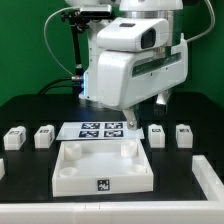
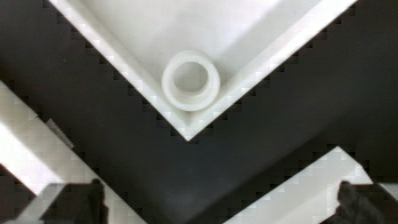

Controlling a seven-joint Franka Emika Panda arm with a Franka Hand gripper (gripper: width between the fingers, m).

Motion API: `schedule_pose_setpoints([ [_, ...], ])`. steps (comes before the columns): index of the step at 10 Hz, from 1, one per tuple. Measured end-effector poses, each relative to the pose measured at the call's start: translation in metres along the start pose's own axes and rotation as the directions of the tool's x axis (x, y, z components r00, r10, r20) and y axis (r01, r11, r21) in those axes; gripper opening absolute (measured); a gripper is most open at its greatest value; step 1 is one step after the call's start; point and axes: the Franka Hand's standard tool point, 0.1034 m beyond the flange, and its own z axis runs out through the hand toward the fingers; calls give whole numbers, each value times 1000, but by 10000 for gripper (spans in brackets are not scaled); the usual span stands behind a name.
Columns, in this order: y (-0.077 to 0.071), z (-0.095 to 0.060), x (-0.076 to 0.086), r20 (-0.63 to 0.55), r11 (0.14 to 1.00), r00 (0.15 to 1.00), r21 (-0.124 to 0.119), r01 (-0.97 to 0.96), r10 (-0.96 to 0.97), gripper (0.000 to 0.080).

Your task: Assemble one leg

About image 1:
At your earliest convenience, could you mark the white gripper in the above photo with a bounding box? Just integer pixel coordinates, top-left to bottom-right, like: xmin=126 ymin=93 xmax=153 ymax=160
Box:
xmin=97 ymin=39 xmax=188 ymax=130

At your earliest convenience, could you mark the white square tabletop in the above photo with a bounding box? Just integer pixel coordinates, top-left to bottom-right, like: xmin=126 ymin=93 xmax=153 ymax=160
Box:
xmin=52 ymin=139 xmax=154 ymax=197

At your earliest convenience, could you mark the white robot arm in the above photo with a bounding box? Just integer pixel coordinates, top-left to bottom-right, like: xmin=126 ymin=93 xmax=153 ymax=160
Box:
xmin=65 ymin=0 xmax=188 ymax=130

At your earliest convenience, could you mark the white sheet with markers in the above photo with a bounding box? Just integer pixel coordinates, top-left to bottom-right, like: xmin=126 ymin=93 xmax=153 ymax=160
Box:
xmin=57 ymin=121 xmax=144 ymax=141

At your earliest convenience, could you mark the white obstacle fence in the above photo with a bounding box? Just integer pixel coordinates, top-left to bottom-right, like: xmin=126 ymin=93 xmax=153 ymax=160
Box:
xmin=0 ymin=155 xmax=224 ymax=224

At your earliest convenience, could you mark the white part at left edge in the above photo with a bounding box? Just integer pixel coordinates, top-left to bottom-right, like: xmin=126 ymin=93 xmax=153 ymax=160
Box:
xmin=0 ymin=159 xmax=5 ymax=180

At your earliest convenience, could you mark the black cable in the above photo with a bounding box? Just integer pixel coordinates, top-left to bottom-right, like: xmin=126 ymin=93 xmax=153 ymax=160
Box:
xmin=38 ymin=77 xmax=83 ymax=95

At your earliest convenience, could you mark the black camera stand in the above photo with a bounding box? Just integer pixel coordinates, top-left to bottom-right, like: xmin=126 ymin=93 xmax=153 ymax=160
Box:
xmin=61 ymin=11 xmax=89 ymax=76

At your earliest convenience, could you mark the grey cable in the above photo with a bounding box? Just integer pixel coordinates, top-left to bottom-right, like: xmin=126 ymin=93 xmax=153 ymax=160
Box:
xmin=43 ymin=5 xmax=81 ymax=77

